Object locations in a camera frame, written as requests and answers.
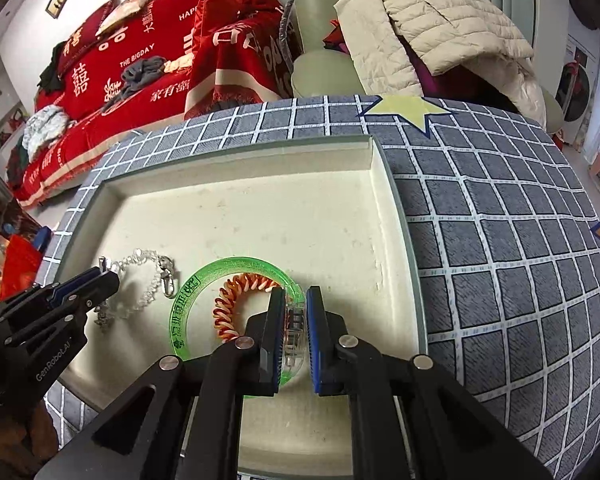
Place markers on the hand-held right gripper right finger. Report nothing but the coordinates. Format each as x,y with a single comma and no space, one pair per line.
314,345

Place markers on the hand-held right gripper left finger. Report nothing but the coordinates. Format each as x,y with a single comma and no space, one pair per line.
279,345

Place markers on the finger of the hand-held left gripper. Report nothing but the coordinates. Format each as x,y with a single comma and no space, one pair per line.
75,286
102,288

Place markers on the green translucent bangle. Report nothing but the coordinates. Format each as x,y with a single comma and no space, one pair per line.
179,317

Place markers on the white shallow tray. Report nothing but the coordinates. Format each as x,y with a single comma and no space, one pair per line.
255,210

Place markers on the person's left forearm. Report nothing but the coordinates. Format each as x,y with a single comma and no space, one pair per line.
15,445

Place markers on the red paper bag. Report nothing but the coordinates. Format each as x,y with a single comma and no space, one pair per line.
20,265

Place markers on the dark green garment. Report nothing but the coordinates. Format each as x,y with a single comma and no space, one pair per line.
17,162

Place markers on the pale knitted garment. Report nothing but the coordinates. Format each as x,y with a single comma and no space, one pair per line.
45,127

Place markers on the grey checked tablecloth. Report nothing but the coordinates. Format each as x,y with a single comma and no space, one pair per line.
480,260

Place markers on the grey garment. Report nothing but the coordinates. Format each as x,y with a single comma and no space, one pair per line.
140,72

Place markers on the black garment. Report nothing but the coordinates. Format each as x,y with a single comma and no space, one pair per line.
52,67

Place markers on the peach cloth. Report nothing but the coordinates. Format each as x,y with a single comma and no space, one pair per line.
179,64

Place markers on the red cushion with characters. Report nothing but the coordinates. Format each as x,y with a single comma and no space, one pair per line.
87,35

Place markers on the green armchair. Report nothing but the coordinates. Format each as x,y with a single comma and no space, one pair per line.
320,67

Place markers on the photo printed pillow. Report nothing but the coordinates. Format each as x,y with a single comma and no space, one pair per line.
130,7

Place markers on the purple garment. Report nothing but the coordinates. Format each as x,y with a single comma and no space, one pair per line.
425,72

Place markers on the red fringed cushion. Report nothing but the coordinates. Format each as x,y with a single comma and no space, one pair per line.
215,15

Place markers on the red garment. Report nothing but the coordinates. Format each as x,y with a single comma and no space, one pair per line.
336,37

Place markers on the grey gooseneck phone holder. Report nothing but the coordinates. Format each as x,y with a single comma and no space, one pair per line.
286,20

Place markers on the beige down jacket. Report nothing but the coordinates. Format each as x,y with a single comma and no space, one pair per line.
430,15

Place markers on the white stacked washer dryer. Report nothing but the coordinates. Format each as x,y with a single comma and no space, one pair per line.
577,80

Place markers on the unframed wall photo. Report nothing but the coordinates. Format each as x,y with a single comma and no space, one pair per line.
9,125

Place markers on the small black picture frame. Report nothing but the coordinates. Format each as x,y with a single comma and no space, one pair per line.
58,2

